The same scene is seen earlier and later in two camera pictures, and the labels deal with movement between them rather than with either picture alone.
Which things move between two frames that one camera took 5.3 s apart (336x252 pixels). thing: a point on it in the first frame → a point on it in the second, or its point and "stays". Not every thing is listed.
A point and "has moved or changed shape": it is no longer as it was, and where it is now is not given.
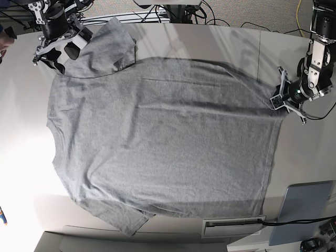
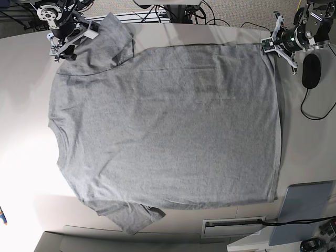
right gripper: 293,94 → 283,38
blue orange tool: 3,217 stays
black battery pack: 310,245 stays
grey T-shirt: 159,136 has moved or changed shape
